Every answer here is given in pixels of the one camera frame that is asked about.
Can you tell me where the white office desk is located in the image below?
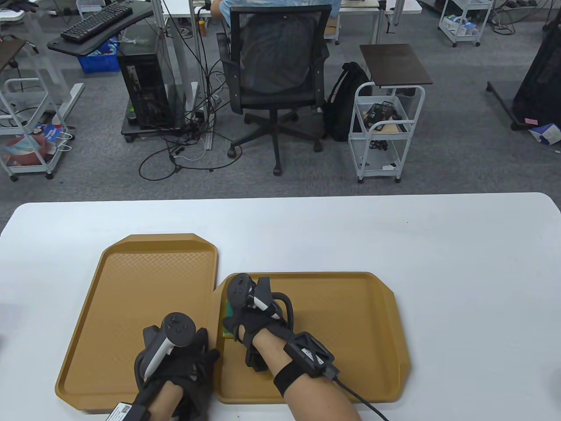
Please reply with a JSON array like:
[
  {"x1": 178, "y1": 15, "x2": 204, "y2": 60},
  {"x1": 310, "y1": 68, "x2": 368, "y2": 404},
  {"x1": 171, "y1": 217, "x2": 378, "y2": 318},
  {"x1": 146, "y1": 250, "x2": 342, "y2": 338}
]
[{"x1": 162, "y1": 0, "x2": 423, "y2": 110}]

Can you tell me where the dark brown side table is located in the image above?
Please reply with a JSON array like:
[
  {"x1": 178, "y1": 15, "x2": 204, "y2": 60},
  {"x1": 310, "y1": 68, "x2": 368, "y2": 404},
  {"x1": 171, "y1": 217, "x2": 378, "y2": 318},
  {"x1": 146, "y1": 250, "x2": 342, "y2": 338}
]
[
  {"x1": 0, "y1": 37, "x2": 27, "y2": 71},
  {"x1": 359, "y1": 43, "x2": 433, "y2": 88}
]

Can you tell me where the blue paper bag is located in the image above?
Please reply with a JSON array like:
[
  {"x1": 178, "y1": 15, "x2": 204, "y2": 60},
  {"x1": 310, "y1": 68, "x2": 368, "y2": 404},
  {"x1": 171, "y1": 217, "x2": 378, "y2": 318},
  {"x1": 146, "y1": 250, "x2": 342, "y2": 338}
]
[{"x1": 33, "y1": 124, "x2": 73, "y2": 152}]

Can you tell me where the person's left forearm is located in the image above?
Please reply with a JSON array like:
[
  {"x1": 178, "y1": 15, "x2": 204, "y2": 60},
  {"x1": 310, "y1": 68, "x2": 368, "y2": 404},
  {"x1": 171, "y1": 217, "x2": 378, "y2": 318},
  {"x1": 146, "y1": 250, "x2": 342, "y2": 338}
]
[{"x1": 127, "y1": 379, "x2": 193, "y2": 421}]

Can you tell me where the black computer trolley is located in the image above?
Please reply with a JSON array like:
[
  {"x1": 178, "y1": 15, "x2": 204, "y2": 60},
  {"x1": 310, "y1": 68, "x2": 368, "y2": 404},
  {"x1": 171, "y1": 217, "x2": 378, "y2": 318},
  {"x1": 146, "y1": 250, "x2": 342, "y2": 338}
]
[{"x1": 121, "y1": 112, "x2": 206, "y2": 143}]

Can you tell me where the white rolling cart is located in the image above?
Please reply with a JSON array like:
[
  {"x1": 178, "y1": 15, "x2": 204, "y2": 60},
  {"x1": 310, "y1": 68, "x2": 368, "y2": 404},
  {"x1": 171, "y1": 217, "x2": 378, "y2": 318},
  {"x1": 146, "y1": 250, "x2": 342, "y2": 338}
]
[
  {"x1": 348, "y1": 84, "x2": 426, "y2": 183},
  {"x1": 439, "y1": 0, "x2": 494, "y2": 47},
  {"x1": 0, "y1": 78, "x2": 68, "y2": 181}
]

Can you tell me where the black covered stand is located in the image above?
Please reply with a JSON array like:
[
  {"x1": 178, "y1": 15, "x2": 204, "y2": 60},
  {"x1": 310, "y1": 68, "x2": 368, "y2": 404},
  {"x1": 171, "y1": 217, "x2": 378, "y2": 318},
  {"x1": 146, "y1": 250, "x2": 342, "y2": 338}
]
[{"x1": 486, "y1": 18, "x2": 561, "y2": 131}]

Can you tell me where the person's right forearm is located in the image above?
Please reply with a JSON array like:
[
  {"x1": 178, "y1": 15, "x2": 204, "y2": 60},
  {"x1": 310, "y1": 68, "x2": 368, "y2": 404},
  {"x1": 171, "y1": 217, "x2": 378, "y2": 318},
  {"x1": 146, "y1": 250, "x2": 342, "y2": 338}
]
[{"x1": 254, "y1": 327, "x2": 364, "y2": 421}]

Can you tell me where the red and teal bag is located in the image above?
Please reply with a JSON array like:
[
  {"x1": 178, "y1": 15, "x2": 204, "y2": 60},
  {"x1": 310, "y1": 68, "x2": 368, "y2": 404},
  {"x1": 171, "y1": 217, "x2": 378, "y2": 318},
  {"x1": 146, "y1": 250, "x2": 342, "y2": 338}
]
[{"x1": 0, "y1": 134, "x2": 57, "y2": 166}]

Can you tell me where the black floor cable tangle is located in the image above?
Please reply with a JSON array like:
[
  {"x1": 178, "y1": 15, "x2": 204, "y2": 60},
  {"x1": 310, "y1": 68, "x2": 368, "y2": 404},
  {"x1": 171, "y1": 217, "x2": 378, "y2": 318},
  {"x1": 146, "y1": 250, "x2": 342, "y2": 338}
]
[{"x1": 139, "y1": 57, "x2": 242, "y2": 180}]

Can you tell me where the black keyboard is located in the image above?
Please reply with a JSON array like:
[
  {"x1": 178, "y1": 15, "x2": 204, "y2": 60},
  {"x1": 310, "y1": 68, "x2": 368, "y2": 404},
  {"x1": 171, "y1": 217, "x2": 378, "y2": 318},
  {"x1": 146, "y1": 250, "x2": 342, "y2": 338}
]
[{"x1": 60, "y1": 2, "x2": 133, "y2": 43}]

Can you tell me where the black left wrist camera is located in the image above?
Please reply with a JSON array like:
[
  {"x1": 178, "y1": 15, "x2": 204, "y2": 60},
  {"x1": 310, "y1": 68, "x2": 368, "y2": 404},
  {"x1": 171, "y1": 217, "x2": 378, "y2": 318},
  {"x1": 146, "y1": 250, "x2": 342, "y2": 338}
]
[{"x1": 105, "y1": 401, "x2": 152, "y2": 421}]

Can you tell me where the white desk leg frame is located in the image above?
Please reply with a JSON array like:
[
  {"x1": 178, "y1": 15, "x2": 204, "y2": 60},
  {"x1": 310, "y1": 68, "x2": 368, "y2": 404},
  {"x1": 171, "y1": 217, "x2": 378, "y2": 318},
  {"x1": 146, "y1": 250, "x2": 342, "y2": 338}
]
[{"x1": 22, "y1": 0, "x2": 86, "y2": 128}]

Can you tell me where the black curved desk top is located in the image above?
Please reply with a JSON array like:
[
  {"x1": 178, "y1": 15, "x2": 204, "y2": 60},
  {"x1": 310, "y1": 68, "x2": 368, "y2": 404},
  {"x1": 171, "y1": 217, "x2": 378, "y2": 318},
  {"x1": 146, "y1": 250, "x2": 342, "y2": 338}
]
[{"x1": 47, "y1": 0, "x2": 155, "y2": 57}]

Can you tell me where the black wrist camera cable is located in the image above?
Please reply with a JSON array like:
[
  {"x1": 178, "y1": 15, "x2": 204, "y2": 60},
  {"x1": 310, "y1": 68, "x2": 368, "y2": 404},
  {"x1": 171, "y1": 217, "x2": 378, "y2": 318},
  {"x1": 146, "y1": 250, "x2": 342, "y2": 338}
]
[{"x1": 333, "y1": 377, "x2": 388, "y2": 421}]

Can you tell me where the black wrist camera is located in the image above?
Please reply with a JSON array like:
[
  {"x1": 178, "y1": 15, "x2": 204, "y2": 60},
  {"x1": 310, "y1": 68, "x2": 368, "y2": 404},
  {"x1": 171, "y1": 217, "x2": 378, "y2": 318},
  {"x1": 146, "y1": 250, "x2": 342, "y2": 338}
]
[
  {"x1": 274, "y1": 332, "x2": 340, "y2": 397},
  {"x1": 105, "y1": 401, "x2": 152, "y2": 421}
]

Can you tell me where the grey right hand controller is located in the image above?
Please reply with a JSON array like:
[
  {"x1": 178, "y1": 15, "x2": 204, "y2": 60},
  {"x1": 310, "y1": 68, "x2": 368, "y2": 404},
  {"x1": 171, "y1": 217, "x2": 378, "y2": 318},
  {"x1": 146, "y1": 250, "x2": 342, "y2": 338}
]
[{"x1": 227, "y1": 273, "x2": 293, "y2": 327}]

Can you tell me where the grey left hand controller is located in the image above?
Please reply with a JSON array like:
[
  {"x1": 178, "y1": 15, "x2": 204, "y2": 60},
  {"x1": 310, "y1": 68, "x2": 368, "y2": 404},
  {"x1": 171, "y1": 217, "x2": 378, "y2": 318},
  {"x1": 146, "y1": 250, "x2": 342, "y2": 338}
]
[{"x1": 134, "y1": 312, "x2": 196, "y2": 382}]

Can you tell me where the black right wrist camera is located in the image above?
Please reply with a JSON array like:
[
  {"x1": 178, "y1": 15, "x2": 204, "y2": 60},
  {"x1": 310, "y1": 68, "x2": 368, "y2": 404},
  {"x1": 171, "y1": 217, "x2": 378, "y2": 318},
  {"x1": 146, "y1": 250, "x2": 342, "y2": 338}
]
[{"x1": 274, "y1": 332, "x2": 340, "y2": 397}]

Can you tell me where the black backpack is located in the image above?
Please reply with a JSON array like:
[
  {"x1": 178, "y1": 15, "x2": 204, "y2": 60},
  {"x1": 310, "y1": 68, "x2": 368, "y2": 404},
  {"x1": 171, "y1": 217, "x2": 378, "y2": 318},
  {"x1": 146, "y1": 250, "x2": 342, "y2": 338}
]
[{"x1": 323, "y1": 61, "x2": 373, "y2": 142}]

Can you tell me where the grey hand controller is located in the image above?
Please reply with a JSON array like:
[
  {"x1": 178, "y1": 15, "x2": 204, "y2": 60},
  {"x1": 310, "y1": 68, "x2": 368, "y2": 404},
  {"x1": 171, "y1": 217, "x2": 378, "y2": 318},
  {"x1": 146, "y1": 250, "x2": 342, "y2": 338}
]
[
  {"x1": 227, "y1": 273, "x2": 293, "y2": 327},
  {"x1": 134, "y1": 312, "x2": 196, "y2": 382}
]

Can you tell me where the yellow and green sponge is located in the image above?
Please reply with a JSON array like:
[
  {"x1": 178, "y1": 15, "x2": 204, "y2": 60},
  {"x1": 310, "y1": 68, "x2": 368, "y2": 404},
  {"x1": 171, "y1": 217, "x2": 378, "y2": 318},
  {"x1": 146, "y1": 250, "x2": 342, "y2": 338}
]
[{"x1": 223, "y1": 300, "x2": 239, "y2": 339}]

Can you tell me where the person's right hand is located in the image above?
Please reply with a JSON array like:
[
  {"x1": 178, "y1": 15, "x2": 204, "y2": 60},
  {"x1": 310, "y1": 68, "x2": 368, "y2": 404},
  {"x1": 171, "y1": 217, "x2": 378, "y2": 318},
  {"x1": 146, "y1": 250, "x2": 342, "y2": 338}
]
[{"x1": 223, "y1": 287, "x2": 298, "y2": 373}]

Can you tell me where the black wire basket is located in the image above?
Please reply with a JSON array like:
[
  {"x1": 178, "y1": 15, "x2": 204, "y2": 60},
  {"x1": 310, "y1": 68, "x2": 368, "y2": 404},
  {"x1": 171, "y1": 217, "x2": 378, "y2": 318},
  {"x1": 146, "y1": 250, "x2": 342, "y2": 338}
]
[{"x1": 363, "y1": 102, "x2": 401, "y2": 131}]

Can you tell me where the person's left hand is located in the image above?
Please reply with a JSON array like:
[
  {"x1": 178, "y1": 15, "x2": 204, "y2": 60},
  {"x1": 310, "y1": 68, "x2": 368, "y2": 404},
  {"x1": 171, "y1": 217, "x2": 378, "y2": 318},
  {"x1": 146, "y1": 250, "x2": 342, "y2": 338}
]
[{"x1": 134, "y1": 327, "x2": 220, "y2": 404}]

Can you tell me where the black mesh office chair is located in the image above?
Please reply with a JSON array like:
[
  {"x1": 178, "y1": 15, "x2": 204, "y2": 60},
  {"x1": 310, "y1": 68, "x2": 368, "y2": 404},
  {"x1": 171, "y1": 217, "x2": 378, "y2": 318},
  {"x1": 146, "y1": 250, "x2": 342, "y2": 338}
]
[{"x1": 216, "y1": 5, "x2": 332, "y2": 176}]

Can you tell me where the black computer tower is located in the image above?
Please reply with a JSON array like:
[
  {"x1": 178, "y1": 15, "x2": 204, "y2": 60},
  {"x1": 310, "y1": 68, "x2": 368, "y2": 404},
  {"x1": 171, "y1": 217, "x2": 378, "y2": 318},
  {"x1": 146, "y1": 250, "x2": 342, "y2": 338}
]
[{"x1": 117, "y1": 43, "x2": 171, "y2": 130}]

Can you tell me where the white and blue box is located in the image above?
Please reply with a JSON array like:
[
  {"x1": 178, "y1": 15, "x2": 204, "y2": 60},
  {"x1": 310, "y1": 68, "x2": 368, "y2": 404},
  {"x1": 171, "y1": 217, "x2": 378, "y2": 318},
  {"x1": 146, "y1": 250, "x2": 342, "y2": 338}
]
[{"x1": 528, "y1": 124, "x2": 561, "y2": 146}]

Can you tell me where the cardboard box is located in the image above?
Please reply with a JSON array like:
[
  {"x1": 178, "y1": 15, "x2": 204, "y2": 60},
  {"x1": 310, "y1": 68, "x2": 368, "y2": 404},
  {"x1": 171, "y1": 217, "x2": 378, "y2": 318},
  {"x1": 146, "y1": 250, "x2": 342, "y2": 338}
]
[{"x1": 323, "y1": 17, "x2": 341, "y2": 44}]

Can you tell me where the blue plastic crate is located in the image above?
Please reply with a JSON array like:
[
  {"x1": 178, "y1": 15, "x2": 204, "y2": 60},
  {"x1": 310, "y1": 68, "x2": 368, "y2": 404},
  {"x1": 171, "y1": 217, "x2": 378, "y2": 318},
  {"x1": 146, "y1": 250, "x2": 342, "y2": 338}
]
[{"x1": 78, "y1": 37, "x2": 121, "y2": 74}]

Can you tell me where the brown plastic food tray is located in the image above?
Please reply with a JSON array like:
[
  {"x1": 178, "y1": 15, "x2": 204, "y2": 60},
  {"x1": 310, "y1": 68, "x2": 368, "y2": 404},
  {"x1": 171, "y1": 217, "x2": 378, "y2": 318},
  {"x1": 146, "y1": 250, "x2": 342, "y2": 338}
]
[
  {"x1": 55, "y1": 233, "x2": 219, "y2": 411},
  {"x1": 212, "y1": 272, "x2": 412, "y2": 404}
]

